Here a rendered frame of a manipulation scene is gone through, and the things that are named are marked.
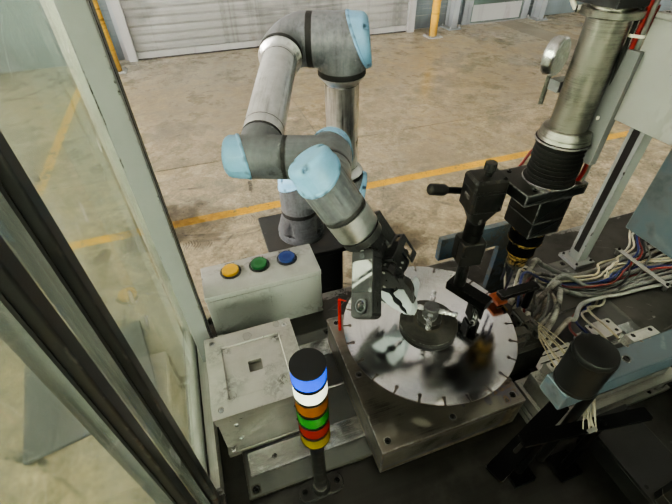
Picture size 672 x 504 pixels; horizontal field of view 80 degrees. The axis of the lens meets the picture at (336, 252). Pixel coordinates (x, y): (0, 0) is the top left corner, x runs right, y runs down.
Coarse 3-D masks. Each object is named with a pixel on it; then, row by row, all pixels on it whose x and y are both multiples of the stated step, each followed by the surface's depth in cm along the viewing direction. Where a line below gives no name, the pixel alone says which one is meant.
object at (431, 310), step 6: (432, 294) 77; (432, 300) 76; (420, 306) 75; (426, 306) 74; (432, 306) 74; (438, 306) 74; (426, 312) 74; (432, 312) 73; (438, 312) 74; (444, 312) 74; (450, 312) 73; (456, 312) 73; (426, 318) 75; (432, 318) 73; (426, 324) 72
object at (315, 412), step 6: (324, 402) 51; (300, 408) 51; (306, 408) 50; (312, 408) 50; (318, 408) 51; (324, 408) 52; (300, 414) 52; (306, 414) 52; (312, 414) 51; (318, 414) 52
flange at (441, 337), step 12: (420, 300) 81; (420, 312) 77; (408, 324) 76; (420, 324) 76; (432, 324) 75; (444, 324) 76; (456, 324) 76; (408, 336) 74; (420, 336) 74; (432, 336) 74; (444, 336) 74; (432, 348) 73
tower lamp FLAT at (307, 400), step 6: (294, 390) 49; (324, 390) 50; (294, 396) 51; (300, 396) 49; (306, 396) 48; (312, 396) 48; (318, 396) 49; (324, 396) 50; (300, 402) 50; (306, 402) 49; (312, 402) 49; (318, 402) 50
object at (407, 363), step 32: (480, 288) 85; (352, 320) 79; (384, 320) 79; (480, 320) 78; (352, 352) 73; (384, 352) 73; (416, 352) 73; (448, 352) 73; (480, 352) 73; (512, 352) 73; (384, 384) 68; (416, 384) 68; (448, 384) 68; (480, 384) 68
